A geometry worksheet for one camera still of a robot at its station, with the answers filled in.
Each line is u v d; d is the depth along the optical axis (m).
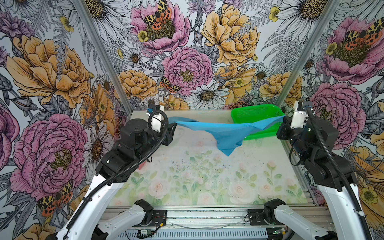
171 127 0.58
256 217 0.74
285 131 0.51
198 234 0.65
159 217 0.74
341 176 0.33
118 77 1.03
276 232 0.72
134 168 0.35
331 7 0.72
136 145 0.42
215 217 0.76
